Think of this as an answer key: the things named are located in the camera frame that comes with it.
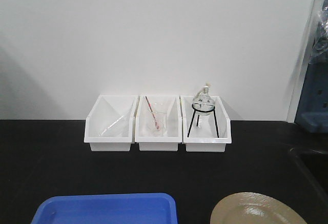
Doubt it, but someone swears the white storage bin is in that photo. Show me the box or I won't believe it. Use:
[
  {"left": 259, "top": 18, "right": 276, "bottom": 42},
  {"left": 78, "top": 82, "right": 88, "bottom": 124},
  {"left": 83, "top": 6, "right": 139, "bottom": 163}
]
[
  {"left": 180, "top": 95, "right": 232, "bottom": 152},
  {"left": 135, "top": 94, "right": 182, "bottom": 151},
  {"left": 84, "top": 94, "right": 138, "bottom": 152}
]

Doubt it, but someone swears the glass beaker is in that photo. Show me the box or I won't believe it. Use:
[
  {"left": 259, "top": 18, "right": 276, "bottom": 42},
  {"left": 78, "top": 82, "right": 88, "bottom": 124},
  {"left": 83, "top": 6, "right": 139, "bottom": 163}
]
[{"left": 148, "top": 112, "right": 167, "bottom": 136}]

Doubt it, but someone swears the blue lab equipment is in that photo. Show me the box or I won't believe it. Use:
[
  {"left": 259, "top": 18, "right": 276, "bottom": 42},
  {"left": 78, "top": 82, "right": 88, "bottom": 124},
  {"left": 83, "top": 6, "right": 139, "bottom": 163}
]
[{"left": 295, "top": 0, "right": 327, "bottom": 133}]

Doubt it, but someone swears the blue plastic tray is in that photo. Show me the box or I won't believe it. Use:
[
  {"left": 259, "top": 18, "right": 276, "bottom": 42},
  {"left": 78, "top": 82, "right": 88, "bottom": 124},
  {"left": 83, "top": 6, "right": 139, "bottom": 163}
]
[{"left": 31, "top": 193, "right": 178, "bottom": 223}]

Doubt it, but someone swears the black sink basin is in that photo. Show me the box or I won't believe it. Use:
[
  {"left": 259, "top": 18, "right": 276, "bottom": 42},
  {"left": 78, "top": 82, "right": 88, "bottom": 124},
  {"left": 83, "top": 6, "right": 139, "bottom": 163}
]
[{"left": 290, "top": 148, "right": 327, "bottom": 194}]

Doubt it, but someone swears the red glass stirring rod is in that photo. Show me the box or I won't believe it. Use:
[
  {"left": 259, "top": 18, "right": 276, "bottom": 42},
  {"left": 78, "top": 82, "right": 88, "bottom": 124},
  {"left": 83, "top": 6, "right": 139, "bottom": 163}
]
[{"left": 145, "top": 96, "right": 160, "bottom": 130}]

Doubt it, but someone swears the right white storage bin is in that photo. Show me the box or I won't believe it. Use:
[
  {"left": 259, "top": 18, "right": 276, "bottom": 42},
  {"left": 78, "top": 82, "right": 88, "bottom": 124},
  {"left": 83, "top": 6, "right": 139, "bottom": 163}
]
[{"left": 180, "top": 95, "right": 232, "bottom": 152}]

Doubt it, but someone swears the beige plate black rim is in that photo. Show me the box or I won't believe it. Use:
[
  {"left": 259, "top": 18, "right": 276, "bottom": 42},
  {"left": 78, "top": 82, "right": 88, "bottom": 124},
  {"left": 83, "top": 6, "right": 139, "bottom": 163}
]
[{"left": 210, "top": 192, "right": 306, "bottom": 223}]

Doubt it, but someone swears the middle white storage bin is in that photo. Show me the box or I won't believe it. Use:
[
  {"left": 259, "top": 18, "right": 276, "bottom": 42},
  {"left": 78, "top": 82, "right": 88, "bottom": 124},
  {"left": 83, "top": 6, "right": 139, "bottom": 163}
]
[{"left": 135, "top": 94, "right": 182, "bottom": 151}]

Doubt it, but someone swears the left white storage bin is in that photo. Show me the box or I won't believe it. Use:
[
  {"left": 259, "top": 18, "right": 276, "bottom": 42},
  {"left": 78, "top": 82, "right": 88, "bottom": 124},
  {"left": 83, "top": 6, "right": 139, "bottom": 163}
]
[{"left": 84, "top": 94, "right": 138, "bottom": 152}]

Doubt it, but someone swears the black wire tripod stand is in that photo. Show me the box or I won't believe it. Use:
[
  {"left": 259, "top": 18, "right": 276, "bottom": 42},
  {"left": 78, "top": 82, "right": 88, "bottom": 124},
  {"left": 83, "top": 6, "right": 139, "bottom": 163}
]
[{"left": 187, "top": 104, "right": 220, "bottom": 138}]

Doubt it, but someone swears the glass alcohol lamp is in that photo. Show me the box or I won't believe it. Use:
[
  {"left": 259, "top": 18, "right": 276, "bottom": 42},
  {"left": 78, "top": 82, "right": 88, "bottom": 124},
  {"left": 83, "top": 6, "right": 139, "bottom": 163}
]
[{"left": 192, "top": 83, "right": 215, "bottom": 109}]

